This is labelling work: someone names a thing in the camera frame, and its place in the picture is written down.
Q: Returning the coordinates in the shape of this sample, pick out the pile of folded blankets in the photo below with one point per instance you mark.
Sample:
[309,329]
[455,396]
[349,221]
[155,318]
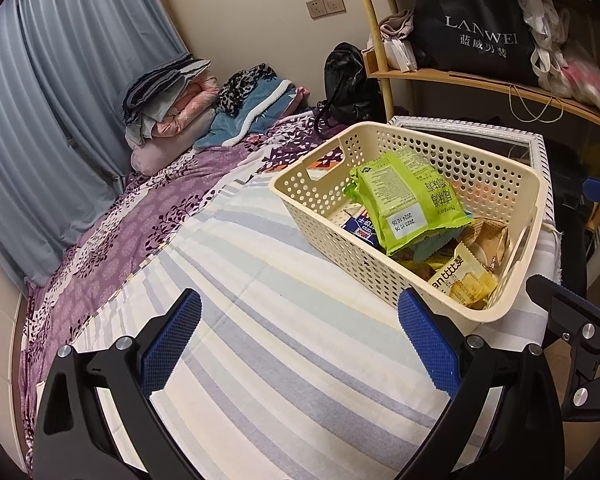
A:
[155,85]

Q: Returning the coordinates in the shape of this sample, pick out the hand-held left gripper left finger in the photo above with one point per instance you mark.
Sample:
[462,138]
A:
[172,335]

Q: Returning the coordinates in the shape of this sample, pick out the pink folded quilt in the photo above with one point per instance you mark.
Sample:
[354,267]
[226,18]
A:
[190,105]

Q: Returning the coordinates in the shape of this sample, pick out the leopard print cloth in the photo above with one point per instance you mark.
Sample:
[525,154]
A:
[240,85]

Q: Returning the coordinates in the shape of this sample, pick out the blue fleece blanket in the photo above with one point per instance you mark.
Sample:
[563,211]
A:
[250,115]

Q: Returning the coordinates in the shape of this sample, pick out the brown pastry snack packet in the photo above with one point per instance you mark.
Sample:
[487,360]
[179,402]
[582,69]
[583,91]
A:
[490,245]

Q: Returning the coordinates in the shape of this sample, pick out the pink cloth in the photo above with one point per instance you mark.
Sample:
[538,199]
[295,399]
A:
[397,25]

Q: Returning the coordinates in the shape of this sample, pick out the black leather bag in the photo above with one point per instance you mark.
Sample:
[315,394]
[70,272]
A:
[347,80]

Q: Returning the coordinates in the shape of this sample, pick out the white plastic bags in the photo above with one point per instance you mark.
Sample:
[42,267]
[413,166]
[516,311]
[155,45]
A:
[555,35]

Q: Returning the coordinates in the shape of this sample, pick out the white framed glass panel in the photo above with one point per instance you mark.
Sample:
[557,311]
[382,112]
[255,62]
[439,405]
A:
[480,127]

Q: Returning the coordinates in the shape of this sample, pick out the white folded bag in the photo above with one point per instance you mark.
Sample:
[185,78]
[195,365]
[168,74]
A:
[400,55]

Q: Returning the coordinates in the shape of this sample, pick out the cream perforated plastic basket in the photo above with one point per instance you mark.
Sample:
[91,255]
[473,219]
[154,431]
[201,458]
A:
[320,210]

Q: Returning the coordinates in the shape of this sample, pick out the grey-blue curtain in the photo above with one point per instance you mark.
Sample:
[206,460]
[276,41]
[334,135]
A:
[55,85]

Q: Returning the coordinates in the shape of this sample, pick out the purple floral bed sheet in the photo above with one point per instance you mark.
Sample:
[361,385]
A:
[145,210]

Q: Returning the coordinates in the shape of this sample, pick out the wooden shelf rack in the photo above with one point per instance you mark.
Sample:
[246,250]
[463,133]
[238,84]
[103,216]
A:
[380,50]

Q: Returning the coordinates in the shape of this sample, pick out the black shopping bag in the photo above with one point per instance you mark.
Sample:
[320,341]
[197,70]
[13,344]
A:
[475,35]

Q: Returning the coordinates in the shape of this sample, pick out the blue cracker packet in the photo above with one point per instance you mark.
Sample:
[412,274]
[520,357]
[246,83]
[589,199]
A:
[362,227]

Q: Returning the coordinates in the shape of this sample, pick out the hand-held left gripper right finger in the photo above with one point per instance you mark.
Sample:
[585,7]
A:
[425,340]

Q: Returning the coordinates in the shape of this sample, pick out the green snack packet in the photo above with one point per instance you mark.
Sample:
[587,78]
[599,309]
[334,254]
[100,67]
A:
[405,195]

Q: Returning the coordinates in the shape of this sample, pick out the yellow snack packet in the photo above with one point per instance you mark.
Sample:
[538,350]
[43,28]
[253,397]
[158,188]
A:
[460,280]

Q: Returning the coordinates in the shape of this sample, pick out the striped bed sheet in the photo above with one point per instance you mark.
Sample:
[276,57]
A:
[280,360]

